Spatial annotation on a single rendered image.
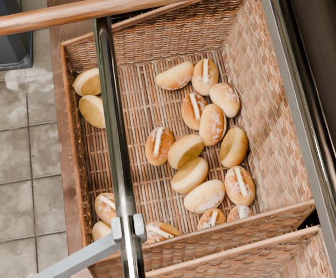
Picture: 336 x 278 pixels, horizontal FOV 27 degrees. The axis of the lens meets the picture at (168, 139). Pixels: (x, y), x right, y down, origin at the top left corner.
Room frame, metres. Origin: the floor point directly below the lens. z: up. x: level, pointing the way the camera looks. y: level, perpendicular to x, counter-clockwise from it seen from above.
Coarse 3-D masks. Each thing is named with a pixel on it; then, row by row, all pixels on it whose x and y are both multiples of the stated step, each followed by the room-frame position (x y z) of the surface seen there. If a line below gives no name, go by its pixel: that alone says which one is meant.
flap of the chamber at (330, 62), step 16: (304, 0) 0.48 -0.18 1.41; (320, 0) 0.48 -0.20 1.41; (272, 16) 0.46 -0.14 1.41; (304, 16) 0.46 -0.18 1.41; (320, 16) 0.46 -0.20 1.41; (272, 32) 0.45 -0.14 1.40; (304, 32) 0.44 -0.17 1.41; (320, 32) 0.44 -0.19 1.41; (320, 48) 0.41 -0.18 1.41; (320, 64) 0.39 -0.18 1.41; (288, 80) 0.38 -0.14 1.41; (320, 80) 0.37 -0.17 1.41; (288, 96) 0.37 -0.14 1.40; (320, 96) 0.35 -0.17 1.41; (304, 128) 0.32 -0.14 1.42; (304, 144) 0.30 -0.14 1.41; (304, 160) 0.29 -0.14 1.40; (320, 192) 0.24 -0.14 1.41; (320, 208) 0.23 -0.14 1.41
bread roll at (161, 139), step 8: (160, 128) 0.75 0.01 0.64; (152, 136) 0.74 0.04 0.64; (160, 136) 0.73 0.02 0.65; (168, 136) 0.73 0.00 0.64; (152, 144) 0.71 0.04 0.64; (160, 144) 0.71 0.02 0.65; (168, 144) 0.71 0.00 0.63; (152, 152) 0.70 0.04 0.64; (160, 152) 0.69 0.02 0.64; (152, 160) 0.68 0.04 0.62; (160, 160) 0.68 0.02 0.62
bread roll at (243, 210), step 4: (240, 204) 0.54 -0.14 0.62; (232, 208) 0.54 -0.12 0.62; (236, 208) 0.53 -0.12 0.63; (240, 208) 0.53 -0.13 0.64; (244, 208) 0.52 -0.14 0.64; (248, 208) 0.53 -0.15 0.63; (232, 212) 0.52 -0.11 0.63; (236, 212) 0.52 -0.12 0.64; (240, 212) 0.52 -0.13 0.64; (244, 212) 0.51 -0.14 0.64; (248, 212) 0.51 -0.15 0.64; (228, 216) 0.52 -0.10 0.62; (232, 216) 0.51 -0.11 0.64; (236, 216) 0.51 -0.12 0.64; (240, 216) 0.51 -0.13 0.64; (244, 216) 0.50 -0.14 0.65; (228, 220) 0.51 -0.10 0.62; (232, 220) 0.50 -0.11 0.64
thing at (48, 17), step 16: (96, 0) 0.69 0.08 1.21; (112, 0) 0.69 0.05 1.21; (128, 0) 0.69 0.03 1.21; (144, 0) 0.68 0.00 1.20; (160, 0) 0.68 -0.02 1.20; (176, 0) 0.68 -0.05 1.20; (16, 16) 0.69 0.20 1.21; (32, 16) 0.68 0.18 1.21; (48, 16) 0.68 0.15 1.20; (64, 16) 0.68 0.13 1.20; (80, 16) 0.68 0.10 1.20; (96, 16) 0.68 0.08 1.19; (0, 32) 0.67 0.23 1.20; (16, 32) 0.67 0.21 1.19
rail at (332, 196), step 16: (272, 0) 0.48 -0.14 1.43; (288, 0) 0.47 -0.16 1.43; (288, 16) 0.45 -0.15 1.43; (288, 32) 0.42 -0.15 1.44; (288, 48) 0.41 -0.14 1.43; (304, 48) 0.40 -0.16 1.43; (288, 64) 0.39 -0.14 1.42; (304, 64) 0.38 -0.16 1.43; (304, 80) 0.36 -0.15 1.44; (304, 96) 0.34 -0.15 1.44; (304, 112) 0.33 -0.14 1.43; (320, 112) 0.32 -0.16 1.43; (320, 128) 0.30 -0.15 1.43; (320, 144) 0.29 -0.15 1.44; (320, 160) 0.27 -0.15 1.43; (320, 176) 0.26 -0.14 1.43
